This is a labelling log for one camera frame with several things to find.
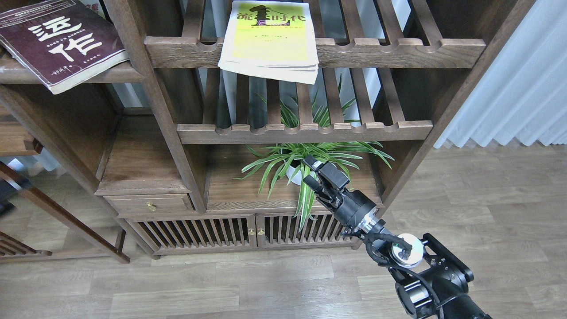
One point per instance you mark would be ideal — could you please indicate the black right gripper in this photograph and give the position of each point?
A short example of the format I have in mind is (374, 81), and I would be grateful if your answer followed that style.
(352, 209)

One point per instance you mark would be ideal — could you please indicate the yellow green cover book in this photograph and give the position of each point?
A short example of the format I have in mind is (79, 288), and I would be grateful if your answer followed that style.
(272, 40)

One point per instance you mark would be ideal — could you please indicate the dark maroon cover book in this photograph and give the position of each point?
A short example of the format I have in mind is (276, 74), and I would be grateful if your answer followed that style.
(62, 42)

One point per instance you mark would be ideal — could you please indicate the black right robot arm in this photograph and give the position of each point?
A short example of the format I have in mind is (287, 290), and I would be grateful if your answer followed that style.
(430, 280)

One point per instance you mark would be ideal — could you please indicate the white plant pot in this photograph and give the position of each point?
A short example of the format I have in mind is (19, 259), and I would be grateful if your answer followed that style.
(295, 174)

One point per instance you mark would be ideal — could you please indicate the dark wooden bookshelf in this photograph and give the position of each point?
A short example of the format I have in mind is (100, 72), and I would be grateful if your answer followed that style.
(156, 128)

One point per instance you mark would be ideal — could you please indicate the brass drawer knob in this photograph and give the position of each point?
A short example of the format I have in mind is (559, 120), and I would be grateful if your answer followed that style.
(151, 207)

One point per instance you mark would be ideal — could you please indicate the white pleated curtain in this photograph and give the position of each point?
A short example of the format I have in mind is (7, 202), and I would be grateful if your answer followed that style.
(522, 97)

